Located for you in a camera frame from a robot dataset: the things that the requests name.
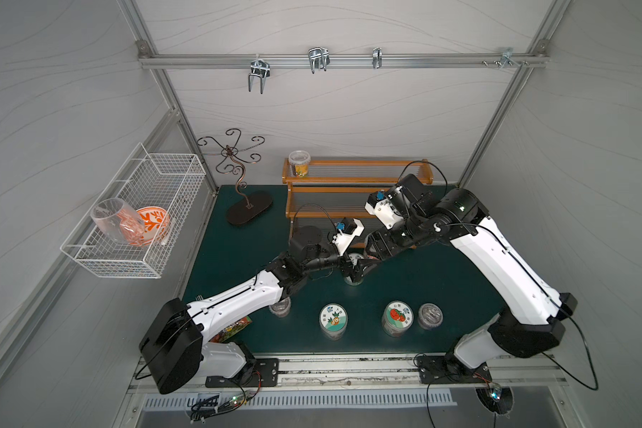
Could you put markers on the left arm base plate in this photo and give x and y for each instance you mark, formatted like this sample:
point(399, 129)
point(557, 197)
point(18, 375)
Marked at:
point(262, 372)

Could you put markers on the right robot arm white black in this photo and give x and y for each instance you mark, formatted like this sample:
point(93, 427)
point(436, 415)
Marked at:
point(532, 319)

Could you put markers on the jar with tomato lid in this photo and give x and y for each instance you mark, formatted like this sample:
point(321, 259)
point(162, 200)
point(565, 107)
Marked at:
point(397, 318)

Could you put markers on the metal double hook left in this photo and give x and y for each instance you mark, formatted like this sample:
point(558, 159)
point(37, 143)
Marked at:
point(259, 71)

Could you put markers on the jar with carrot lid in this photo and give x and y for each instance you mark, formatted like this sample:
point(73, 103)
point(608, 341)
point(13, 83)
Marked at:
point(333, 320)

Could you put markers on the white slotted cable duct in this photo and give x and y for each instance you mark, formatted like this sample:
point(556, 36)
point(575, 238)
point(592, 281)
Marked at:
point(269, 400)

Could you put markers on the black round floor fan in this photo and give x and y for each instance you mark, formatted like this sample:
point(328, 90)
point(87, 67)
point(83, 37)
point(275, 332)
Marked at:
point(498, 400)

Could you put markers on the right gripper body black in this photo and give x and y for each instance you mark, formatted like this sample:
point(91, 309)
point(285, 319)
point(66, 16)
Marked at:
point(374, 253)

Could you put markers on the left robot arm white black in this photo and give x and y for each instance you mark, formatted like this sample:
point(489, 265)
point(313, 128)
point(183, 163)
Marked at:
point(177, 344)

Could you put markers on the metal bracket hook right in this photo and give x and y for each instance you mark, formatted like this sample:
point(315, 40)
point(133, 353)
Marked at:
point(507, 59)

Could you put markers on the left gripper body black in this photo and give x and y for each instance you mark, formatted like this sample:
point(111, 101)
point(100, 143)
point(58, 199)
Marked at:
point(344, 262)

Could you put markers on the jar with green tree lid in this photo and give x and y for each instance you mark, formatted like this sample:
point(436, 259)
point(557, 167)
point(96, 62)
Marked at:
point(351, 273)

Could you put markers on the aluminium front rail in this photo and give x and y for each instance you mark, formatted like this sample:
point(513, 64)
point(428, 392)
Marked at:
point(363, 371)

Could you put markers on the white wire basket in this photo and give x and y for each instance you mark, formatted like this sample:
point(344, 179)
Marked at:
point(167, 180)

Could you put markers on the metal double hook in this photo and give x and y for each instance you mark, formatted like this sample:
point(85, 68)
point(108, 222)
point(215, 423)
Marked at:
point(319, 59)
point(259, 71)

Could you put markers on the small metal hook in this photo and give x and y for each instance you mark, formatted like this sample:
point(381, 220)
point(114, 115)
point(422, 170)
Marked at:
point(377, 58)

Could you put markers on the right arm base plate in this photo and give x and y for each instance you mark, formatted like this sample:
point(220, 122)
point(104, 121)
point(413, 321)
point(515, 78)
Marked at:
point(434, 369)

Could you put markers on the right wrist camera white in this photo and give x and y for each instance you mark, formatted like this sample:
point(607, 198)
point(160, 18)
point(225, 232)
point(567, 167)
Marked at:
point(380, 206)

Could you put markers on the small clear yellow seed container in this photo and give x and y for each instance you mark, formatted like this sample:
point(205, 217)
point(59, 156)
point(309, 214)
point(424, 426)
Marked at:
point(300, 163)

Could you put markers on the wooden two-tier shelf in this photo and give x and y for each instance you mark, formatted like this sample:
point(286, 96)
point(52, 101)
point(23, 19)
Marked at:
point(338, 189)

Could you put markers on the clear glass cup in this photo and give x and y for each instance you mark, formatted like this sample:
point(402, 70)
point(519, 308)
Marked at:
point(118, 221)

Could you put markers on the green snack bag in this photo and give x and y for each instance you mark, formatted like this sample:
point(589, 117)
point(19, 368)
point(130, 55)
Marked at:
point(230, 331)

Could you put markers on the orange patterned bowl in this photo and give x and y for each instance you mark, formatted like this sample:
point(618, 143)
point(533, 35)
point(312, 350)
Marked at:
point(157, 224)

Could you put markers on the aluminium top rail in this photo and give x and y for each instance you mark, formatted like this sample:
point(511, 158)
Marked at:
point(338, 61)

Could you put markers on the black metal jewelry stand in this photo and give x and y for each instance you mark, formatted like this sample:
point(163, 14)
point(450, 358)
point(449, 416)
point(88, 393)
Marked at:
point(234, 161)

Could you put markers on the metal double hook middle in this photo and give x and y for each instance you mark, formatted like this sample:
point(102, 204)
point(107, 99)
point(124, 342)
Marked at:
point(319, 59)

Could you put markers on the aluminium rail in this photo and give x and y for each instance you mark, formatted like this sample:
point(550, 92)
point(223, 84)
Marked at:
point(363, 371)
point(338, 61)

